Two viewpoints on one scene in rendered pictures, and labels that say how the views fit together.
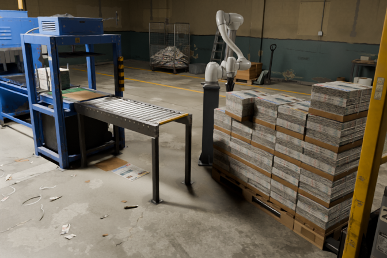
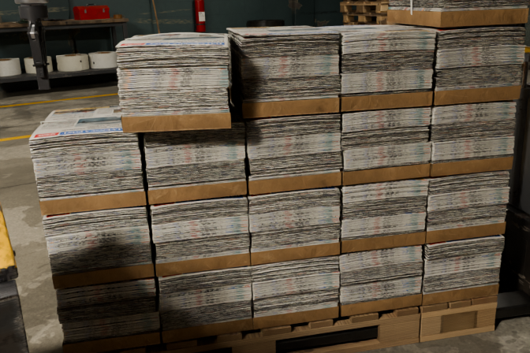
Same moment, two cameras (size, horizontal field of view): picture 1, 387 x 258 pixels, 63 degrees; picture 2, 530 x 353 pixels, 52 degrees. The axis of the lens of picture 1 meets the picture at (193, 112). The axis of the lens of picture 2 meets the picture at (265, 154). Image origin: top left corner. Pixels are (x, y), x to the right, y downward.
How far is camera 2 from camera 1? 240 cm
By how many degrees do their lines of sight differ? 64
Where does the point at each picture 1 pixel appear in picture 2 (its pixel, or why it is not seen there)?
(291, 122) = (392, 72)
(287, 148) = (383, 147)
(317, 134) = (466, 76)
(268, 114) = (305, 76)
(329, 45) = not seen: outside the picture
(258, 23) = not seen: outside the picture
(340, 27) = not seen: outside the picture
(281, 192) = (377, 271)
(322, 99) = not seen: outside the picture
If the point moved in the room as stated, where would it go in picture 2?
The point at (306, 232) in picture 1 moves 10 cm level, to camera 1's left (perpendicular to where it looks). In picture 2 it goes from (455, 321) to (453, 337)
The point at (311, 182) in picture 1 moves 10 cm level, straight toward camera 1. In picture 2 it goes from (460, 198) to (490, 206)
